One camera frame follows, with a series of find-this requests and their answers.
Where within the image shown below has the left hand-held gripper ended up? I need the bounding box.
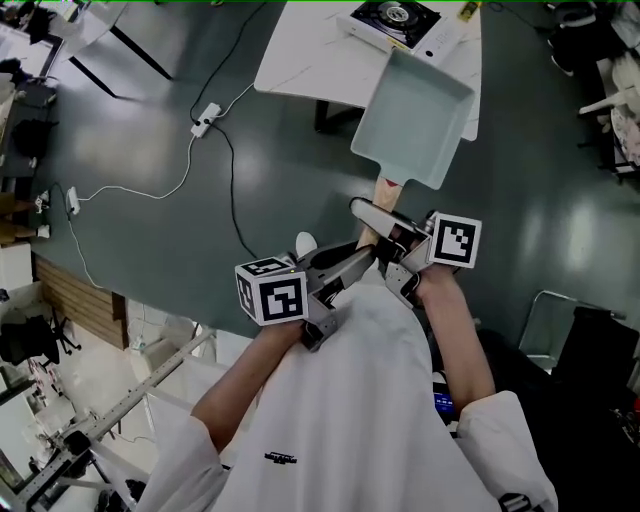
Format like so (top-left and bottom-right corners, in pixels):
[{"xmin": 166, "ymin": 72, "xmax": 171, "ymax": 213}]
[{"xmin": 234, "ymin": 242, "xmax": 378, "ymax": 353}]

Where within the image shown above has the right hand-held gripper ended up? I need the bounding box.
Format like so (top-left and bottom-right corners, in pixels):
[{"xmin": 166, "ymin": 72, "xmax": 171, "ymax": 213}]
[{"xmin": 348, "ymin": 196, "xmax": 483, "ymax": 310}]

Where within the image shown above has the pale green square pan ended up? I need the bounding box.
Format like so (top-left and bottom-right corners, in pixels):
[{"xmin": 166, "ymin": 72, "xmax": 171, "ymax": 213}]
[{"xmin": 349, "ymin": 48, "xmax": 476, "ymax": 251}]

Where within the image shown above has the white portable gas stove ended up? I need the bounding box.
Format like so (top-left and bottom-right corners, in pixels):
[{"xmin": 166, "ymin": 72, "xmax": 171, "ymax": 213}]
[{"xmin": 335, "ymin": 0, "xmax": 459, "ymax": 65}]

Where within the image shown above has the person's right forearm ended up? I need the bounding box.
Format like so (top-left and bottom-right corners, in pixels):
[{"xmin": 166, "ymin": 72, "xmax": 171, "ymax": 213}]
[{"xmin": 413, "ymin": 264, "xmax": 497, "ymax": 417}]

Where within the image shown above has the person's left forearm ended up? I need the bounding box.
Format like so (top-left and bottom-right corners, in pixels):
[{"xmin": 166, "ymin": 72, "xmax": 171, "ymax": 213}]
[{"xmin": 191, "ymin": 319, "xmax": 307, "ymax": 454}]

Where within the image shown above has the person's white shoe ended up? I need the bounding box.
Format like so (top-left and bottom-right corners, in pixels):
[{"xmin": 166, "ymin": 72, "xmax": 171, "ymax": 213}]
[{"xmin": 294, "ymin": 231, "xmax": 319, "ymax": 259}]

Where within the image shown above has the person's white shirt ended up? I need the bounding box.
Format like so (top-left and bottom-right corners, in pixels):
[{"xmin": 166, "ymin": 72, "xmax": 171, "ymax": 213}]
[{"xmin": 134, "ymin": 282, "xmax": 560, "ymax": 512}]

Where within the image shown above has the device with blue display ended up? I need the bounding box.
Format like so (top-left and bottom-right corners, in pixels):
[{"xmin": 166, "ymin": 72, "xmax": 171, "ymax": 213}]
[{"xmin": 431, "ymin": 384, "xmax": 456, "ymax": 416}]

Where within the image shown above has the white table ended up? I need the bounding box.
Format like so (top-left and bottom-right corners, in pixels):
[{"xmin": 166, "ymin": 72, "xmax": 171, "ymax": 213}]
[{"xmin": 253, "ymin": 0, "xmax": 484, "ymax": 144}]

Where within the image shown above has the white power strip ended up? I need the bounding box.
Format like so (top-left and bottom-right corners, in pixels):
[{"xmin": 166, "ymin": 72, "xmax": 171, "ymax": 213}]
[{"xmin": 190, "ymin": 102, "xmax": 223, "ymax": 139}]

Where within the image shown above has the wooden slat panel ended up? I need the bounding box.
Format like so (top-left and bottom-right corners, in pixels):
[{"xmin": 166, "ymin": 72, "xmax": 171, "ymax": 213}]
[{"xmin": 32, "ymin": 254, "xmax": 127, "ymax": 351}]

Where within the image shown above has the black bag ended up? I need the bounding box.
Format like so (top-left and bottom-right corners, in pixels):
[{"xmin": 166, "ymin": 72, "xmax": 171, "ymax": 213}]
[{"xmin": 474, "ymin": 304, "xmax": 640, "ymax": 512}]

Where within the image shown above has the grey table with black legs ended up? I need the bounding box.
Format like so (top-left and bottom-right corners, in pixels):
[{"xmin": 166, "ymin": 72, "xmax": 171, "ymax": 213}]
[{"xmin": 47, "ymin": 0, "xmax": 181, "ymax": 100}]

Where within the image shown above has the black office chair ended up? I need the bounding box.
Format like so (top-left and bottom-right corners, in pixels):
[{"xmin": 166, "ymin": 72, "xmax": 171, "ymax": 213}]
[{"xmin": 0, "ymin": 313, "xmax": 83, "ymax": 367}]

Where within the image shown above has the black power cable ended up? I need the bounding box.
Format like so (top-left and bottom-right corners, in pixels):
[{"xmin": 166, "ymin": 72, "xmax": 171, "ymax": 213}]
[{"xmin": 189, "ymin": 0, "xmax": 271, "ymax": 261}]

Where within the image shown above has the metal frame chair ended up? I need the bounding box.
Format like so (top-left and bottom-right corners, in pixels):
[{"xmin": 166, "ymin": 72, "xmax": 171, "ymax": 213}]
[{"xmin": 518, "ymin": 289, "xmax": 627, "ymax": 374}]

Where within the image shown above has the white power cable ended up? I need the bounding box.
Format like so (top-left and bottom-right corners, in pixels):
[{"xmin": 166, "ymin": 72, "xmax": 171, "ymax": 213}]
[{"xmin": 64, "ymin": 82, "xmax": 256, "ymax": 291}]

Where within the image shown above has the aluminium profile frame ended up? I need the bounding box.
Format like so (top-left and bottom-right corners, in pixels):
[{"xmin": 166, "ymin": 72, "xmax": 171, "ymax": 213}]
[{"xmin": 0, "ymin": 327, "xmax": 217, "ymax": 512}]

